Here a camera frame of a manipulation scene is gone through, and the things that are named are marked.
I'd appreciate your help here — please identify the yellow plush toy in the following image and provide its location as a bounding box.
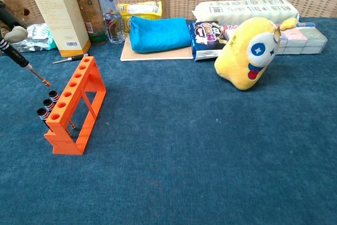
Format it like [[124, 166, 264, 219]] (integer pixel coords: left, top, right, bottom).
[[214, 16, 298, 91]]

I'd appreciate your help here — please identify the brown capybara plush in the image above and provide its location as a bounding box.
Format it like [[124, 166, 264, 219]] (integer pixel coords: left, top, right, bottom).
[[0, 0, 31, 42]]

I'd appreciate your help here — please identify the yellow snack bag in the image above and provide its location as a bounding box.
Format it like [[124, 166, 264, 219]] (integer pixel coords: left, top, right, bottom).
[[118, 1, 163, 33]]

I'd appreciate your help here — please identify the beige yellow carton box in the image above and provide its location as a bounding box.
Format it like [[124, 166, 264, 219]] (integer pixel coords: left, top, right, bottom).
[[26, 0, 92, 57]]

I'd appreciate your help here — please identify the wet wipes pack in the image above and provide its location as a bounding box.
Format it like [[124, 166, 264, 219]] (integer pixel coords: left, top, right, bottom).
[[9, 23, 57, 53]]

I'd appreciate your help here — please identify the clear water bottle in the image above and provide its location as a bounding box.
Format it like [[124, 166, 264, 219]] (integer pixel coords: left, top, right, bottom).
[[98, 0, 126, 44]]

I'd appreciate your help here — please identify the orange screwdriver rack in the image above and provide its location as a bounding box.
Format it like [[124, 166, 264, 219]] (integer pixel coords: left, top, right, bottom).
[[43, 56, 107, 155]]

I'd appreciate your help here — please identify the white paper roll pack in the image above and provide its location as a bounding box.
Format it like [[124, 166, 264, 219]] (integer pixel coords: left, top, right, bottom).
[[191, 0, 300, 27]]

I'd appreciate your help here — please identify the black striped-handle screwdriver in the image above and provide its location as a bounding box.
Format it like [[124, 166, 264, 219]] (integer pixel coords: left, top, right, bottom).
[[43, 99, 55, 112], [36, 107, 53, 133], [48, 90, 60, 104]]

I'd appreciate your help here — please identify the black screwdriver copper tip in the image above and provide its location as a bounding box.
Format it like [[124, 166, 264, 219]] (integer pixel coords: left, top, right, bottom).
[[0, 37, 52, 87]]

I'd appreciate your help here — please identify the pastel tissue pack bundle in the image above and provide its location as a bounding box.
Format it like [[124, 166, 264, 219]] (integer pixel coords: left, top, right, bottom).
[[273, 27, 329, 56]]

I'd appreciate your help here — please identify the tan flat board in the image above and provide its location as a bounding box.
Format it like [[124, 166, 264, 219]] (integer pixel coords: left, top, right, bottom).
[[120, 34, 195, 62]]

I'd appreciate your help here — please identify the green tea bottle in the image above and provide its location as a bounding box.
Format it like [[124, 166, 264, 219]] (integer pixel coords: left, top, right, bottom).
[[72, 0, 108, 45]]

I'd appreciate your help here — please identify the dark purple pad pack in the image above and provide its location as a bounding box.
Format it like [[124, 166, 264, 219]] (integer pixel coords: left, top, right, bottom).
[[188, 21, 227, 62]]

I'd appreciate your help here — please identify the black screwdriver silver shaft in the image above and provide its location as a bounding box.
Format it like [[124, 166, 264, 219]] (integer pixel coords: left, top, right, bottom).
[[52, 52, 90, 65]]

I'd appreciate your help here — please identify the blue cloth pouch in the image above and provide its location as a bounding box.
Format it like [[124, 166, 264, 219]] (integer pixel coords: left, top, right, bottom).
[[129, 15, 192, 53]]

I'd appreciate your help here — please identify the blue carpet table cover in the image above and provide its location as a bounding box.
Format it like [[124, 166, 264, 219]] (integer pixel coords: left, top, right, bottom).
[[0, 16, 337, 225]]

